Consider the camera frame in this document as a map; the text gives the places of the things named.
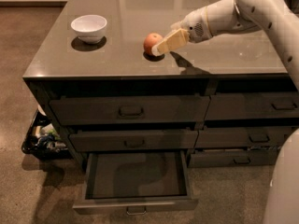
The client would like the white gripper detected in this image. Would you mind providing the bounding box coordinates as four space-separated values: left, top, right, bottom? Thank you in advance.
151 7 213 56

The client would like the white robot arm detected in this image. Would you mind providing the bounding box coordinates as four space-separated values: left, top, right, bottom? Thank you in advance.
150 0 299 224

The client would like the grey drawer cabinet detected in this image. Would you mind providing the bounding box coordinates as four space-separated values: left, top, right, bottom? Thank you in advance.
24 0 298 164

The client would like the middle left grey drawer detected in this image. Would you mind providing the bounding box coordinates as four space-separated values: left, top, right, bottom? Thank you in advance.
69 129 198 152

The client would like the grey drawer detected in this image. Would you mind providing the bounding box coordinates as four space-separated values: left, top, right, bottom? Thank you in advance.
69 129 198 152
50 95 209 125
196 126 295 148
206 92 299 120
186 149 278 168

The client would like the top right grey drawer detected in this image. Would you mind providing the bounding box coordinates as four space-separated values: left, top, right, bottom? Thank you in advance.
206 92 299 120

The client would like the top left grey drawer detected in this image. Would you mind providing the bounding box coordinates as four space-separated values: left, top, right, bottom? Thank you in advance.
50 95 209 125

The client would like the bottom right grey drawer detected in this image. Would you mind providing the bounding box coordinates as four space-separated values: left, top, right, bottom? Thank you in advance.
186 149 278 168

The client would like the middle right grey drawer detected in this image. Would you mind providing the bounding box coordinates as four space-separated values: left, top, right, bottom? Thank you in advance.
196 126 295 148

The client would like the open bottom left drawer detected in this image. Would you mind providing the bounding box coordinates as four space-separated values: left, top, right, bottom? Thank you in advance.
73 151 198 216

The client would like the white ceramic bowl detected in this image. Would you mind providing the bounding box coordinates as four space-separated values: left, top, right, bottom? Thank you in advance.
71 15 107 44

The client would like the black bin with clutter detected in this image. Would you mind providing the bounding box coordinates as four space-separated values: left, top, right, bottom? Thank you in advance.
21 110 72 161

